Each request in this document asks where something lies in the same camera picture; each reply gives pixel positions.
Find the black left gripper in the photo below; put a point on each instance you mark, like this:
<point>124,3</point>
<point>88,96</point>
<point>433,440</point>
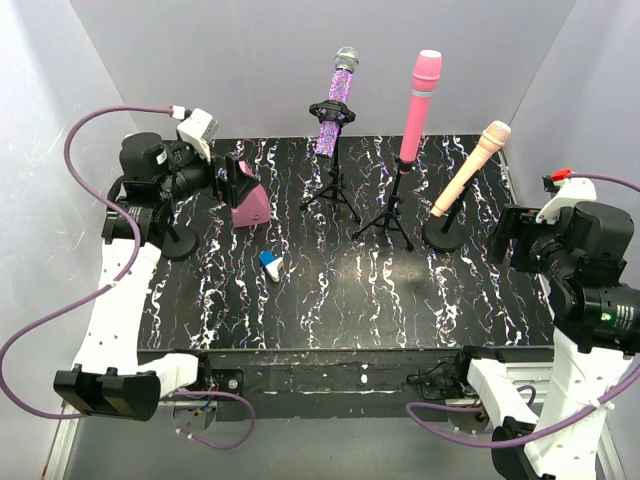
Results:
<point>237,184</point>

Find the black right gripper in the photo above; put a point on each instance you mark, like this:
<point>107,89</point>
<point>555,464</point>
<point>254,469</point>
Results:
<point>513,222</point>

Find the black tripod shock-mount stand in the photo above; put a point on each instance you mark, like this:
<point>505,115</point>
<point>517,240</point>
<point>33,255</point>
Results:
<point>334,191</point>

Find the black tripod microphone stand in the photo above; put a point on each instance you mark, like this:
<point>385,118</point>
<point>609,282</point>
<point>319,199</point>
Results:
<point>388,220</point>

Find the purple glitter microphone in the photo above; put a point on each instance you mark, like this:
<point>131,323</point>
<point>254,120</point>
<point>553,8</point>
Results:
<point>333,113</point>

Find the pink plastic microphone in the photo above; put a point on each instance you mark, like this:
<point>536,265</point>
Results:
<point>425,76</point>

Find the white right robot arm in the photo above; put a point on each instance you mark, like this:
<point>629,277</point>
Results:
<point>596,335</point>

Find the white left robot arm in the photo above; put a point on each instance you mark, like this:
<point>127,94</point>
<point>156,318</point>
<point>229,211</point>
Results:
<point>106,378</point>

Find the black round-base stand right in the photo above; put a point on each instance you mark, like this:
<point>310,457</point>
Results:
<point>446,234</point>

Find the black round-base stand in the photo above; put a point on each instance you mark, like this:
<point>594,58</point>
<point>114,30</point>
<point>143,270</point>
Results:
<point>180,243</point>
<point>446,234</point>

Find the black round-base stand left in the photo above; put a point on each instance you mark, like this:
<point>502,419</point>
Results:
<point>180,243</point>

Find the beige microphone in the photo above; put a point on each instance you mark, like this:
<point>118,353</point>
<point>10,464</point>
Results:
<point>492,139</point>

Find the pink wedge-shaped box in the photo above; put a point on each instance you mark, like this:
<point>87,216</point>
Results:
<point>253,207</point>

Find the blue and white small block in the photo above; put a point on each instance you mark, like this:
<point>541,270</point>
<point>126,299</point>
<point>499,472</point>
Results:
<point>272,265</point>

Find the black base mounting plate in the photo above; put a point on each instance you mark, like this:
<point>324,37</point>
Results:
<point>337,383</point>

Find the aluminium frame rail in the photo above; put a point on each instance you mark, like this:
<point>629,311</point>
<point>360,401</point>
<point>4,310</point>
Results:
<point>187,414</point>

